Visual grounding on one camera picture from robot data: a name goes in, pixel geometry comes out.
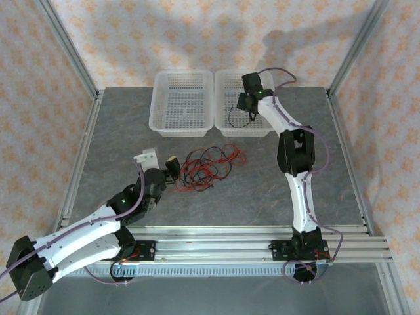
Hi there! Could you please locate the white perforated plastic basket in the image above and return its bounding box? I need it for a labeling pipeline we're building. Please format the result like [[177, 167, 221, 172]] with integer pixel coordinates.
[[148, 69, 215, 138], [213, 68, 280, 137]]

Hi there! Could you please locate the orange patterned cloth backdrop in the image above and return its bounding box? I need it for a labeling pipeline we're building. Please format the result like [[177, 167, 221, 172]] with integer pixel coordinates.
[[0, 0, 420, 315]]

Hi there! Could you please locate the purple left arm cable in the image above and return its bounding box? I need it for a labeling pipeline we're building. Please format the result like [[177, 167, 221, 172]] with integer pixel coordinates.
[[0, 159, 145, 303]]

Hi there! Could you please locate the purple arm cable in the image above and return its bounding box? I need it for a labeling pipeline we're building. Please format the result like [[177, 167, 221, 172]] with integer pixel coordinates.
[[255, 67, 345, 285], [0, 159, 145, 303]]

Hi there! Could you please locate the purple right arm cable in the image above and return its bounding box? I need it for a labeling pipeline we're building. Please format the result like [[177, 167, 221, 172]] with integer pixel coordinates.
[[255, 67, 345, 285]]

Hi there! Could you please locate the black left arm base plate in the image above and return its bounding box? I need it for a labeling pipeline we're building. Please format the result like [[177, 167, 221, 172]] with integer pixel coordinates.
[[114, 240, 157, 262]]

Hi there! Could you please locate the aluminium side rail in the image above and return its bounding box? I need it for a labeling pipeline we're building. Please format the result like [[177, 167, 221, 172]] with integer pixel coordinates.
[[54, 91, 104, 237], [325, 90, 375, 236]]

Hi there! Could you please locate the aluminium rail beam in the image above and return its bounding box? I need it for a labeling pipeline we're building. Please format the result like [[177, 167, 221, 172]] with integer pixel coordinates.
[[34, 225, 393, 263]]

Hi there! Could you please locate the grey slotted cable duct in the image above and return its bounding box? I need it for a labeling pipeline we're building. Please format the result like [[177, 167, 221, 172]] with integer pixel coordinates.
[[47, 264, 383, 277]]

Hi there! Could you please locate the aluminium frame post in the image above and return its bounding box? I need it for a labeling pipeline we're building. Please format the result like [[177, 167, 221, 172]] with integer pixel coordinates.
[[34, 0, 101, 99], [325, 0, 391, 98]]

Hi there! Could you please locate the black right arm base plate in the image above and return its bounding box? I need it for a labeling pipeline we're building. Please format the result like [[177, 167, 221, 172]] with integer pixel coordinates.
[[270, 239, 329, 262]]

